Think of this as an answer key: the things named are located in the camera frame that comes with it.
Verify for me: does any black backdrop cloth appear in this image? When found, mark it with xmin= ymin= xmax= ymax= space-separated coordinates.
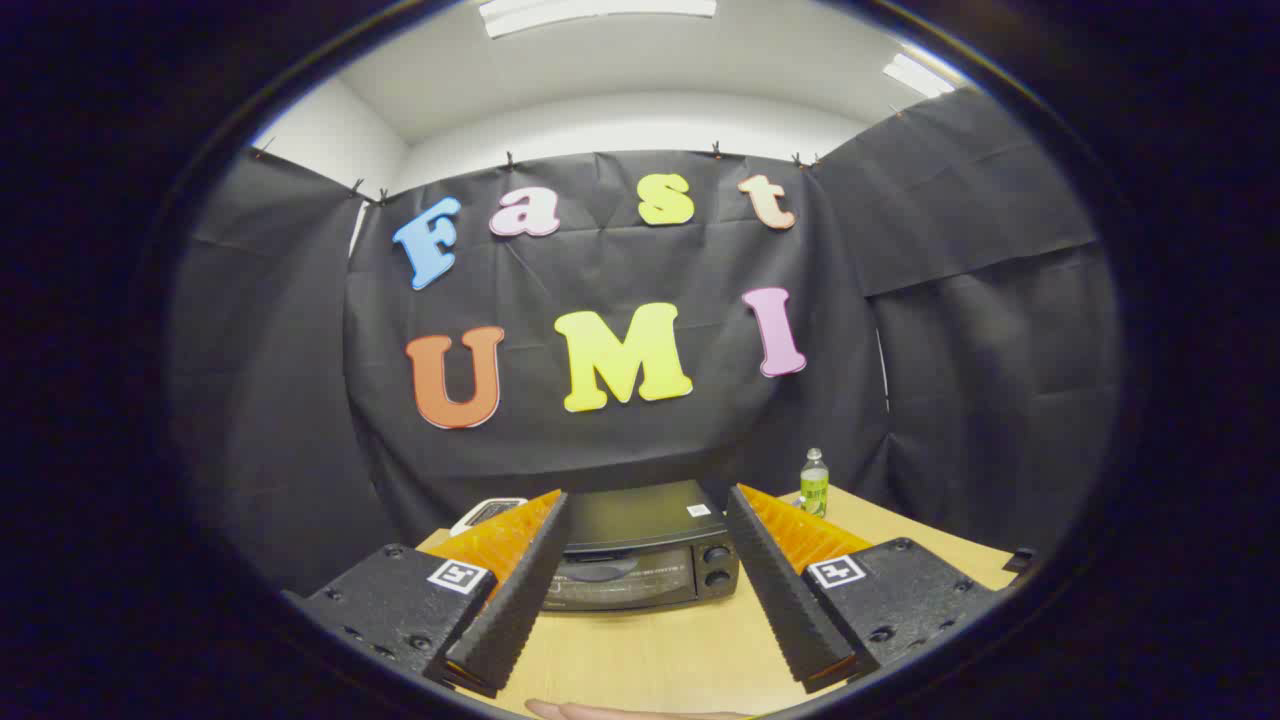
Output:
xmin=165 ymin=88 xmax=1121 ymax=601

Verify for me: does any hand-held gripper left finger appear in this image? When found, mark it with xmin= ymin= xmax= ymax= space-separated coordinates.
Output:
xmin=283 ymin=489 xmax=573 ymax=699

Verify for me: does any white slot toaster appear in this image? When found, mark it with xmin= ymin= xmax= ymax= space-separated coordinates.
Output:
xmin=450 ymin=496 xmax=528 ymax=538

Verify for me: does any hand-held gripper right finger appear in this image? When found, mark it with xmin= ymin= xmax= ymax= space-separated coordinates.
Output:
xmin=725 ymin=484 xmax=1001 ymax=694

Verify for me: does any black toaster oven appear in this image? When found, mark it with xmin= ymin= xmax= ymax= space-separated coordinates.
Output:
xmin=540 ymin=478 xmax=741 ymax=613

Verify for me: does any long ceiling light panel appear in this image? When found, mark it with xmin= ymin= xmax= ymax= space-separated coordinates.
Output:
xmin=478 ymin=0 xmax=718 ymax=40

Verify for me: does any short ceiling light panel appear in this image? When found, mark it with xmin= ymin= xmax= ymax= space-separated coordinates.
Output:
xmin=882 ymin=53 xmax=957 ymax=100

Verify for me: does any green label plastic bottle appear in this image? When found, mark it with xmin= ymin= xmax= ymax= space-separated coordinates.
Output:
xmin=800 ymin=448 xmax=830 ymax=518

